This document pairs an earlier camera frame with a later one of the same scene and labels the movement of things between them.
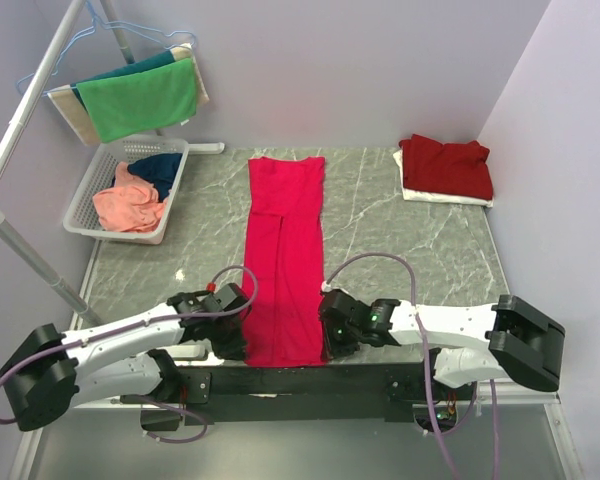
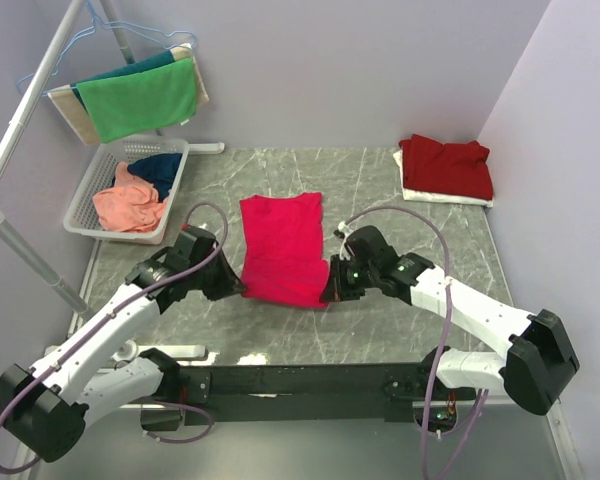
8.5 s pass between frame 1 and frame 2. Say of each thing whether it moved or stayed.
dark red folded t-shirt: stayed
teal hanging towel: stayed
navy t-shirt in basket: stayed
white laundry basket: stayed
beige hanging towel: stayed
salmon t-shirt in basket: stayed
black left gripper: moved
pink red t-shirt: moved
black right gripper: moved
